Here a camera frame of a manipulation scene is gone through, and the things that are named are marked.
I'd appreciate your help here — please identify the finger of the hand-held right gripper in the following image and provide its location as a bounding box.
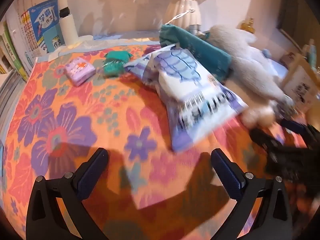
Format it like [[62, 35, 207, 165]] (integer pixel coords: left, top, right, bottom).
[[250, 127, 285, 153], [280, 119, 310, 137]]

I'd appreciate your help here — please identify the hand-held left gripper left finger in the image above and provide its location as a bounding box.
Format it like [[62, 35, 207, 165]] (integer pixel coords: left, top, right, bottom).
[[26, 147, 109, 240]]

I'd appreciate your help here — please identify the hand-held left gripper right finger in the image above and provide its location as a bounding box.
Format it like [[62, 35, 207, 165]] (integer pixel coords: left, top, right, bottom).
[[211, 148, 293, 240]]

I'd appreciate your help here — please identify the cream fluffy pompom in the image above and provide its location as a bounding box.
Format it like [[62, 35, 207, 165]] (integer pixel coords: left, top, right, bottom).
[[241, 104, 275, 128]]

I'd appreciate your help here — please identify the purple white snack bag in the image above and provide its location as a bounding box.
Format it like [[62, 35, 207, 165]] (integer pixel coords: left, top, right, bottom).
[[124, 44, 249, 153]]

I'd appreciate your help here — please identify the bamboo container with white label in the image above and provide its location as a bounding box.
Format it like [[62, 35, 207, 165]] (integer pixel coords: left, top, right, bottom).
[[281, 44, 320, 110]]

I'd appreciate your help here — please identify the grey plush toy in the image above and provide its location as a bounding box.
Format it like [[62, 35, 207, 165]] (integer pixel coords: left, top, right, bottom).
[[207, 25, 295, 108]]

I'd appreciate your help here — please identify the teal ribbed plastic tool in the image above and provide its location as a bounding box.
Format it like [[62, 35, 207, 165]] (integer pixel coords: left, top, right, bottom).
[[308, 44, 317, 67]]

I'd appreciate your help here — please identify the floral orange tablecloth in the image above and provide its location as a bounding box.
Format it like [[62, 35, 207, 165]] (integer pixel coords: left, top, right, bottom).
[[0, 44, 320, 240]]

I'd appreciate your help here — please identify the small purple tissue packet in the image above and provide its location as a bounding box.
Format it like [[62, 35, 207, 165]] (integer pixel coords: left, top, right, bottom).
[[64, 57, 96, 87]]

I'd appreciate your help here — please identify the amber perfume bottle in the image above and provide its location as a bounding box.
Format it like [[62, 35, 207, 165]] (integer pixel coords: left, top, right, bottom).
[[240, 17, 255, 34]]

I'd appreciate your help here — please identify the green cloth packet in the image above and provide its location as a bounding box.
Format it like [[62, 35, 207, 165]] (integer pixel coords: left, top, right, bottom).
[[97, 51, 133, 77]]

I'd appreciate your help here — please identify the row of books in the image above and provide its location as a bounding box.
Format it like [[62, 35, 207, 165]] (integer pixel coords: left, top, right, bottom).
[[0, 0, 58, 130]]

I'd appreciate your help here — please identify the white ribbed vase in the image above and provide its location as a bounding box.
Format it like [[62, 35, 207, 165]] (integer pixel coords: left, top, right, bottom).
[[164, 0, 202, 29]]

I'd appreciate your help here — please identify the blue study book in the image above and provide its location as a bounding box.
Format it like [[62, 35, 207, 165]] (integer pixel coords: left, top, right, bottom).
[[27, 0, 63, 53]]

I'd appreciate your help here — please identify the teal drawstring pouch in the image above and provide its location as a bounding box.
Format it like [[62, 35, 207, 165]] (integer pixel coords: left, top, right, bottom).
[[159, 24, 232, 84]]

